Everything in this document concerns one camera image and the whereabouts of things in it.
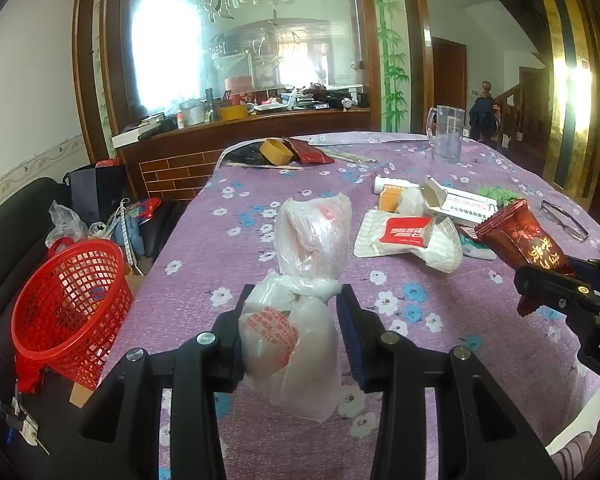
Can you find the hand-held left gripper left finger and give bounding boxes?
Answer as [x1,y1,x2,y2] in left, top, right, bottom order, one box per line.
[37,284,256,480]

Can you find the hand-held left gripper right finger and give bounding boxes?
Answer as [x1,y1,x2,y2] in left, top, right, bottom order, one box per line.
[337,284,563,480]

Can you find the dark red snack packet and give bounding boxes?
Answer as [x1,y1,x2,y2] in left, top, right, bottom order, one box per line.
[475,199,578,317]

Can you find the knotted white plastic bag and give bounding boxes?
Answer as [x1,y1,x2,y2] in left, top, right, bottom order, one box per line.
[241,192,353,422]

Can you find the green fluffy cloth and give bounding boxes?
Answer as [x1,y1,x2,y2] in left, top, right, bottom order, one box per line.
[477,185,522,207]

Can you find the red plastic mesh basket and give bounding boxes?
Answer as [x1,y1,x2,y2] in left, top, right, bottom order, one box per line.
[11,238,135,391]

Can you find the eyeglasses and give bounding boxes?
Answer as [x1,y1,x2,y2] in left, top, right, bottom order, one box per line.
[540,200,590,242]

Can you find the teal patterned packet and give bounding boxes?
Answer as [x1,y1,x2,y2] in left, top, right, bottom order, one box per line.
[457,227,498,261]

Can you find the purple floral tablecloth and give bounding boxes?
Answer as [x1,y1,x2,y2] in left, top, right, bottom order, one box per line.
[55,132,600,480]

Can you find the white wrapper with red label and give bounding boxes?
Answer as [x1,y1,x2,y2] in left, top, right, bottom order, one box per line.
[354,210,438,261]

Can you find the crumpled white plastic bag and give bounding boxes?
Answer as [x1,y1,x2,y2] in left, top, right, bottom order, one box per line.
[420,216,463,274]

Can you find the open white box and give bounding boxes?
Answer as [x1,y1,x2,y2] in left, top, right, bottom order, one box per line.
[422,176,499,227]

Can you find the orange box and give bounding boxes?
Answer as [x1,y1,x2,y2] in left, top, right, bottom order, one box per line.
[377,185,406,212]

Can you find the blue grey cloth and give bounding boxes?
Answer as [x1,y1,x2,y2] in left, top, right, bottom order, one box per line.
[129,219,147,257]

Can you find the measuring tape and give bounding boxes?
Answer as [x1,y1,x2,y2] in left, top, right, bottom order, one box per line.
[107,200,136,266]

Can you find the red toy package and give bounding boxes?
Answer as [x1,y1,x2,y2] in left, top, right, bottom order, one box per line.
[125,197,162,223]

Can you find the wrapped chopstick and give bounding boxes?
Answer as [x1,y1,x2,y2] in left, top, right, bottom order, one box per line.
[332,149,378,163]
[322,147,366,162]

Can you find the wooden stair railing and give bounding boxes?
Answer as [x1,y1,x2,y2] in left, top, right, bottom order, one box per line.
[480,67,551,146]

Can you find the gold and black pillar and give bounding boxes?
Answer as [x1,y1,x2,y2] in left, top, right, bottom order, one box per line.
[535,0,600,196]

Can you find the wooden counter with brick panel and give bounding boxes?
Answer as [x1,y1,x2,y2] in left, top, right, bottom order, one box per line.
[111,107,372,201]

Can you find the flat red packet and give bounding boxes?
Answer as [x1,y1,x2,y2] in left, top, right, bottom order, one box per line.
[282,137,335,165]

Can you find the flat wooden stick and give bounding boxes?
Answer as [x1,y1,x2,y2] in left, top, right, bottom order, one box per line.
[224,161,304,170]

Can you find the dark jacket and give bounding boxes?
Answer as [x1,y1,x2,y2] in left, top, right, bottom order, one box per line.
[469,94,498,141]

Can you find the clear plastic pitcher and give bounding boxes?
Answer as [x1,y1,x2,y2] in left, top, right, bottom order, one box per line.
[426,105,465,163]

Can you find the white cloth sheet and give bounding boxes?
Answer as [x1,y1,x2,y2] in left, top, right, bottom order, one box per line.
[290,132,431,146]

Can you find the yellow tape roll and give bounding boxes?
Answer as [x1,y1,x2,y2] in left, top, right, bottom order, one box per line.
[259,138,293,166]

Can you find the black tray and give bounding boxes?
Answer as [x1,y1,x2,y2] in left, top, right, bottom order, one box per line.
[219,141,301,167]

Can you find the black paper bag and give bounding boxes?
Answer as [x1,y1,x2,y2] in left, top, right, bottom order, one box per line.
[62,164,131,226]

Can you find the clear plastic bag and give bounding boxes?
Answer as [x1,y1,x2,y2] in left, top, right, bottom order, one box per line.
[45,200,88,248]

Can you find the white flat box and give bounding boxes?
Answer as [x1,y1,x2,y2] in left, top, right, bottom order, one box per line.
[112,127,146,148]

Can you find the wooden door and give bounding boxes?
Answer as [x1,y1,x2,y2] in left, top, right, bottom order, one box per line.
[432,37,468,131]

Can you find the metal pot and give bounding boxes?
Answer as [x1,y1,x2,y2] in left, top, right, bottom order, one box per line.
[179,100,206,127]

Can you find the pile of books and papers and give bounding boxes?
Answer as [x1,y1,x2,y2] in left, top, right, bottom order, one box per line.
[252,85,366,111]

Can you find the black sofa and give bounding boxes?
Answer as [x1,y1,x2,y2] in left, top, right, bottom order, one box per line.
[0,176,181,480]

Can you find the bamboo painted panel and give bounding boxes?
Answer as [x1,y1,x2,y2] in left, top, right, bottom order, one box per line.
[370,0,411,133]

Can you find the etched glass partition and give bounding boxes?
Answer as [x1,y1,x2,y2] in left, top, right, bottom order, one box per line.
[102,0,371,126]

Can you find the white tag keychain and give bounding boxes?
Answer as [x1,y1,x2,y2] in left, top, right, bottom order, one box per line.
[0,396,50,456]

